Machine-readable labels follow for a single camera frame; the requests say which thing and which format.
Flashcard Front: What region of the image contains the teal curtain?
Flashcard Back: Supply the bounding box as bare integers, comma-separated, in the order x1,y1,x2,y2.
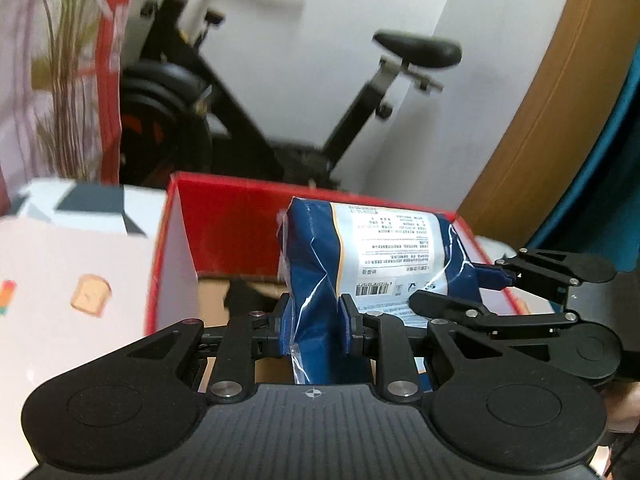
530,45,640,271

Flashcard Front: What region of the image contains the red cardboard box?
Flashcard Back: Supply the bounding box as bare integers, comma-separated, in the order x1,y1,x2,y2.
145,171,525,386

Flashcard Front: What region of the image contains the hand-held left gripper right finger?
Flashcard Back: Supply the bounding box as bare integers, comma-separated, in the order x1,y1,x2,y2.
339,295,551,404

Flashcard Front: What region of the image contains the wooden door panel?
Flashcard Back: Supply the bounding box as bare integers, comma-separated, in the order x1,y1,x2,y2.
457,0,640,246

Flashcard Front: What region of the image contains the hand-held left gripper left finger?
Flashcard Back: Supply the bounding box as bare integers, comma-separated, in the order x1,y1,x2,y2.
47,292,296,405

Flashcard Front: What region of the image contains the black exercise bike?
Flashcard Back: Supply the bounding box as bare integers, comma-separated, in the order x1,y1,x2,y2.
120,0,463,196

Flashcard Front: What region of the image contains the blue white plastic packet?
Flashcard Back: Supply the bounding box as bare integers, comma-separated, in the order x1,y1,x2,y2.
276,196,483,393

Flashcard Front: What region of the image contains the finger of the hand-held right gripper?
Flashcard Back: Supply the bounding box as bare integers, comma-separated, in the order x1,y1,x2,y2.
475,247,582,306
409,290,582,341

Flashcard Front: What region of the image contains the pink printed backdrop cloth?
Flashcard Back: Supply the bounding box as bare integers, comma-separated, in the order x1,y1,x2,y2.
0,0,133,216

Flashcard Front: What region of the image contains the white printed tablecloth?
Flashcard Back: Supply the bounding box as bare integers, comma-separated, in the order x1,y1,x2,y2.
0,180,568,480

